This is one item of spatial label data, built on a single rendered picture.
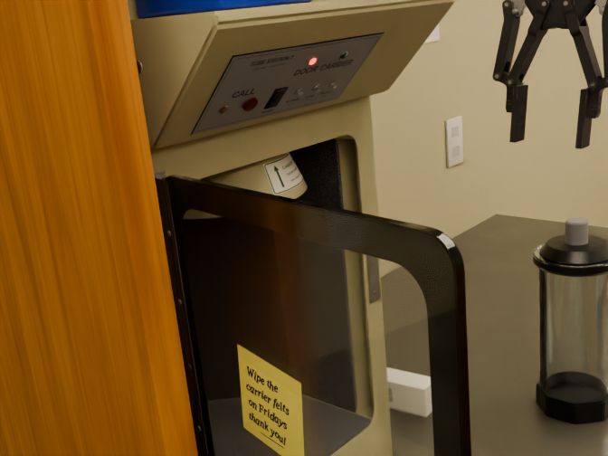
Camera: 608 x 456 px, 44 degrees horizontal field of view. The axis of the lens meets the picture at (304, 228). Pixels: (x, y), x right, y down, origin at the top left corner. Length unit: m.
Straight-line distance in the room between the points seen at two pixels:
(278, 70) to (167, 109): 0.10
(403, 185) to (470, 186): 0.31
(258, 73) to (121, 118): 0.14
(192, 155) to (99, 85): 0.18
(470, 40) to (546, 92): 0.46
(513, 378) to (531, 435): 0.15
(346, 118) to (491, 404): 0.50
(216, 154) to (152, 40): 0.14
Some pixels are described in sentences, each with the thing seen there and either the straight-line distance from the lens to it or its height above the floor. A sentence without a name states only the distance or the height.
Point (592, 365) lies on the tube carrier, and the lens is 1.06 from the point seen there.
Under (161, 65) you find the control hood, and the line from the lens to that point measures 0.58.
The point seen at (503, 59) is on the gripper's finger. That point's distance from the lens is 0.98.
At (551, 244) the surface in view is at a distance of 1.02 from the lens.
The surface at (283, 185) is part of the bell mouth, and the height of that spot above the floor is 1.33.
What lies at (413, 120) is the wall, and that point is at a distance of 1.70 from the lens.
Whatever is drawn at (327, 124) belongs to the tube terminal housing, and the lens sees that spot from 0.79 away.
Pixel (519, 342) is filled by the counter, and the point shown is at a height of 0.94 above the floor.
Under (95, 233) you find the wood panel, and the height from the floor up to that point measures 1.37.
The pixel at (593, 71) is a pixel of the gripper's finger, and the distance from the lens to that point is 0.94.
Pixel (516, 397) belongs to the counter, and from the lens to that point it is 1.14.
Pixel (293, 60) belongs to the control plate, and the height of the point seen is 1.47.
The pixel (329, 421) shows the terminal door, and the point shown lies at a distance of 0.52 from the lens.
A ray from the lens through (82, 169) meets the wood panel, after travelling 0.54.
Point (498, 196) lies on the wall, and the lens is 2.09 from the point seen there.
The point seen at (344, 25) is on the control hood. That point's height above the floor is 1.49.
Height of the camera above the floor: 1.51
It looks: 17 degrees down
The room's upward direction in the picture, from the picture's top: 6 degrees counter-clockwise
